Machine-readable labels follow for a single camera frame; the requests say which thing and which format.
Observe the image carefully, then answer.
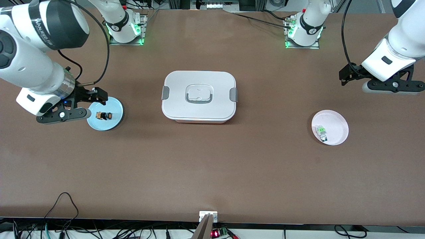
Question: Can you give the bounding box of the light blue round plate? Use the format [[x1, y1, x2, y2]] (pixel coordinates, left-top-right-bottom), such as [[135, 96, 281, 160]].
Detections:
[[86, 97, 124, 131]]

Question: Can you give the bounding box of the pale pink round plate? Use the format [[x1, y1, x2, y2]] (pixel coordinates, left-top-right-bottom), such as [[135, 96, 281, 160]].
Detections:
[[311, 110, 349, 146]]

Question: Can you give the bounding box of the white lit background device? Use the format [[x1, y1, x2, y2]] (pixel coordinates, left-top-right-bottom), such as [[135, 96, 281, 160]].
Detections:
[[191, 0, 239, 10]]

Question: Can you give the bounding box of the circuit board red display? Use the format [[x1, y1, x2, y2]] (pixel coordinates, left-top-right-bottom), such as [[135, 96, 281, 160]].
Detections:
[[211, 227, 230, 238]]

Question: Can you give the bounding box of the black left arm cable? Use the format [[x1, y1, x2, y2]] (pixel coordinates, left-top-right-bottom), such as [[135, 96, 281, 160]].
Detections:
[[341, 0, 361, 75]]

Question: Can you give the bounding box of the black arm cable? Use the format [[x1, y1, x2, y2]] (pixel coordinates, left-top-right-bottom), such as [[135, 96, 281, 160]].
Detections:
[[341, 0, 361, 75], [56, 0, 111, 87]]

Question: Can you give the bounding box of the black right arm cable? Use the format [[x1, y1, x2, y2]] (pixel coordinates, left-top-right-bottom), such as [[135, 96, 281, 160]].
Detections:
[[56, 0, 111, 87]]

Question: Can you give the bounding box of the green white push-button switch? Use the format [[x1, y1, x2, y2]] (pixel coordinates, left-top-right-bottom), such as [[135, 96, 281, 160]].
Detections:
[[315, 125, 329, 142]]

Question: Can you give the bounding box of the black looped cable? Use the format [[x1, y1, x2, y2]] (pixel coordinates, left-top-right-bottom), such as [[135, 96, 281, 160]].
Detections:
[[44, 192, 79, 219]]

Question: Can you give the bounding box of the white lunch box grey handle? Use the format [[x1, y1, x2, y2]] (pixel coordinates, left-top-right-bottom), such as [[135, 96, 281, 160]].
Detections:
[[161, 70, 238, 124]]

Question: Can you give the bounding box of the black cable across table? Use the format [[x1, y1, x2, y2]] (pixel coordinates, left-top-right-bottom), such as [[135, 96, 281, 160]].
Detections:
[[229, 12, 293, 30]]

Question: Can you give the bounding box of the black cable tangle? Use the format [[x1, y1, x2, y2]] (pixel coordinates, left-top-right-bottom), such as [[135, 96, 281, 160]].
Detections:
[[0, 217, 200, 239]]

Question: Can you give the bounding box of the black curled cable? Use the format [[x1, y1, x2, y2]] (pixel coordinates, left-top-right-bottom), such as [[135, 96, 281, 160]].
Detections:
[[334, 225, 367, 239]]

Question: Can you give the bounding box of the small white edge bracket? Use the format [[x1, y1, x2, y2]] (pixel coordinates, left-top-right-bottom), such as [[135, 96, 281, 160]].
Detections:
[[199, 211, 218, 223]]

